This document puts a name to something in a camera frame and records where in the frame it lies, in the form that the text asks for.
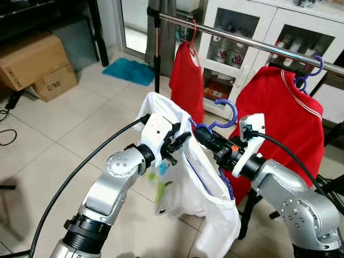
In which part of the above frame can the blue plastic hanger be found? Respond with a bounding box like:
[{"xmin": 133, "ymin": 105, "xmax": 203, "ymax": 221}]
[{"xmin": 188, "ymin": 98, "xmax": 238, "ymax": 200}]

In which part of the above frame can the plain red shirt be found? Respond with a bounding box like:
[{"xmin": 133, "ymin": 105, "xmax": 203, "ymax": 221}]
[{"xmin": 169, "ymin": 40, "xmax": 205, "ymax": 124}]

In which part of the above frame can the steel clothes rack black frame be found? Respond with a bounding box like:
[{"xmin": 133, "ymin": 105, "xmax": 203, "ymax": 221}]
[{"xmin": 146, "ymin": 6, "xmax": 344, "ymax": 240}]

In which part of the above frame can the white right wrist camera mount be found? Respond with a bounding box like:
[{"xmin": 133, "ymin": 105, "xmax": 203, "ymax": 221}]
[{"xmin": 231, "ymin": 114, "xmax": 267, "ymax": 178}]

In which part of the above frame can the white glass-door cabinet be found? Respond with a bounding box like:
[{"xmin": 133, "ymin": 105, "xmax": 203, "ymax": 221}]
[{"xmin": 202, "ymin": 0, "xmax": 344, "ymax": 121}]

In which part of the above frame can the grey curtain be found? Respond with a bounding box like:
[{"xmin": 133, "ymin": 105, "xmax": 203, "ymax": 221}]
[{"xmin": 145, "ymin": 0, "xmax": 178, "ymax": 62}]

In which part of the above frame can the glass balcony door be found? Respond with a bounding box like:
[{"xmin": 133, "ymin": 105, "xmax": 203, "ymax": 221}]
[{"xmin": 112, "ymin": 0, "xmax": 162, "ymax": 61}]

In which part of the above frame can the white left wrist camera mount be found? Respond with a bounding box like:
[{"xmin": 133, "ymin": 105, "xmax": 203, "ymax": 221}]
[{"xmin": 139, "ymin": 113, "xmax": 175, "ymax": 166}]

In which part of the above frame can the black desk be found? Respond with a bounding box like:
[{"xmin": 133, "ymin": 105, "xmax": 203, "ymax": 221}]
[{"xmin": 0, "ymin": 0, "xmax": 110, "ymax": 68}]

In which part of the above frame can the white t-shirt with colourful print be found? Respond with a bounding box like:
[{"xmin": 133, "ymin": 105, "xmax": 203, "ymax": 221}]
[{"xmin": 134, "ymin": 91, "xmax": 242, "ymax": 258}]

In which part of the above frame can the purple plastic hanger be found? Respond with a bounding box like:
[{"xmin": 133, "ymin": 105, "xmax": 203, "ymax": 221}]
[{"xmin": 294, "ymin": 55, "xmax": 325, "ymax": 93}]

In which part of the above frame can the red shirt with white stripes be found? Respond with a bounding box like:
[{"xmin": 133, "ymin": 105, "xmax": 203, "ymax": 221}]
[{"xmin": 228, "ymin": 66, "xmax": 326, "ymax": 205}]

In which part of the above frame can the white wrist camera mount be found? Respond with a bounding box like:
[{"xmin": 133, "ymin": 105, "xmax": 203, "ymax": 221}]
[
  {"xmin": 231, "ymin": 114, "xmax": 267, "ymax": 178},
  {"xmin": 139, "ymin": 113, "xmax": 175, "ymax": 166}
]

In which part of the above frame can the red wire hanger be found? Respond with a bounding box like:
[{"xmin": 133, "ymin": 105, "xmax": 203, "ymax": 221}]
[{"xmin": 185, "ymin": 19, "xmax": 199, "ymax": 60}]

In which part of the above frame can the black floor cable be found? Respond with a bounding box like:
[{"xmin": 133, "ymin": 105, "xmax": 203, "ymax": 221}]
[{"xmin": 0, "ymin": 89, "xmax": 25, "ymax": 147}]

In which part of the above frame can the large brown cardboard box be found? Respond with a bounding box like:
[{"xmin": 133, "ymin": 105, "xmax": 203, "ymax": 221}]
[{"xmin": 0, "ymin": 31, "xmax": 70, "ymax": 91}]

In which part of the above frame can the teal floor mat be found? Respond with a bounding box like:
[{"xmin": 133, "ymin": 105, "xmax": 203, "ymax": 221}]
[{"xmin": 102, "ymin": 58, "xmax": 156, "ymax": 87}]

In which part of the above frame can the red patterned box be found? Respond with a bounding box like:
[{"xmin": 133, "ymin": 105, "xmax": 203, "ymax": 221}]
[{"xmin": 204, "ymin": 80, "xmax": 235, "ymax": 104}]

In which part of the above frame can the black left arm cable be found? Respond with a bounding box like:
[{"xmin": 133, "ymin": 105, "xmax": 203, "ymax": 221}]
[{"xmin": 28, "ymin": 114, "xmax": 151, "ymax": 258}]

